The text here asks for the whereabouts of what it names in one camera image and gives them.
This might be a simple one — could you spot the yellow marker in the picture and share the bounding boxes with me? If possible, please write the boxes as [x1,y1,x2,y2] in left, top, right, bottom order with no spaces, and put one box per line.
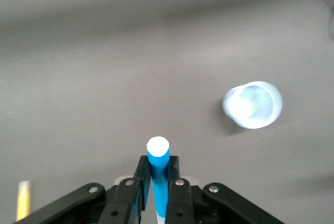
[16,181,32,221]

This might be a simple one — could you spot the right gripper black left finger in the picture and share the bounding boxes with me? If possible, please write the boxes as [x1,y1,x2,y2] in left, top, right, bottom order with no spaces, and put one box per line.
[15,155,152,224]

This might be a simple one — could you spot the translucent blue cup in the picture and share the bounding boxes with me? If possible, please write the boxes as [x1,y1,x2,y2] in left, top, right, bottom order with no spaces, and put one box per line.
[222,80,283,130]

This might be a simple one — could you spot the blue marker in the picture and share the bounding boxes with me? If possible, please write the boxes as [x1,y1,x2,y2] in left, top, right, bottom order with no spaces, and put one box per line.
[146,136,171,224]

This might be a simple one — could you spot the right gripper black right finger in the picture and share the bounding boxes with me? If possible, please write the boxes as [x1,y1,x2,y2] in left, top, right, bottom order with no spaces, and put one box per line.
[166,155,285,224]

